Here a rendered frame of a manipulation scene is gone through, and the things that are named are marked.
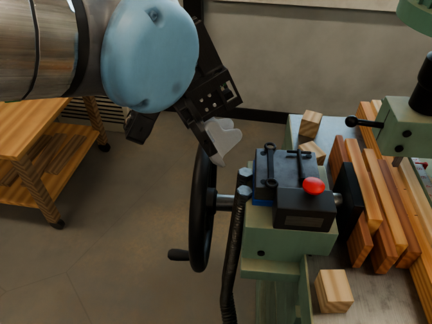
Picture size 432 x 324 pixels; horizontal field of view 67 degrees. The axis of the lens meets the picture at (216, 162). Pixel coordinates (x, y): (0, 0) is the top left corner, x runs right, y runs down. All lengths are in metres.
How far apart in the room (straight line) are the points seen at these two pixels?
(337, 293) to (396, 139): 0.24
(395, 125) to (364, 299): 0.25
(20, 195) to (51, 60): 1.60
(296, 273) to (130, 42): 0.45
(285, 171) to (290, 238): 0.10
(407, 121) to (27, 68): 0.48
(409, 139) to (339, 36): 1.46
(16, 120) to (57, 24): 1.42
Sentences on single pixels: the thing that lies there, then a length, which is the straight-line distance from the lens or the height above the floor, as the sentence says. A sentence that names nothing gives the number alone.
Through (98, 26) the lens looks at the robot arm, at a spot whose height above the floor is 1.28.
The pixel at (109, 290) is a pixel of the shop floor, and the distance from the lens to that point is 1.55.
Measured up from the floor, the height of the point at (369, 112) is 0.94.
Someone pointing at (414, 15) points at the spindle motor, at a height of 1.21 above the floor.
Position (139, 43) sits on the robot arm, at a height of 1.28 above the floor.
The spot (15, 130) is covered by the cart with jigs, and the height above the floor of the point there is 0.53.
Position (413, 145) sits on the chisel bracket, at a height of 1.03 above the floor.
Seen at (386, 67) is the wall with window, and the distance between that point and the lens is 2.12.
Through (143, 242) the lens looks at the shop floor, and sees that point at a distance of 1.63.
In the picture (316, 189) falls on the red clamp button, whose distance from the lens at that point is 0.46.
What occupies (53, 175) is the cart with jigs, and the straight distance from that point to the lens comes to 1.80.
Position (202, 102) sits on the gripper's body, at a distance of 0.43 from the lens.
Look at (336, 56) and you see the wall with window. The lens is 2.04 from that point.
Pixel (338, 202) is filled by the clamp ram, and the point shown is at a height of 0.96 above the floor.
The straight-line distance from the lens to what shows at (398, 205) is 0.60.
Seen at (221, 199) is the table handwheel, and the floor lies 0.83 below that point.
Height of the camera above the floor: 1.36
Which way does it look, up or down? 44 degrees down
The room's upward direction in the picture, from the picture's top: straight up
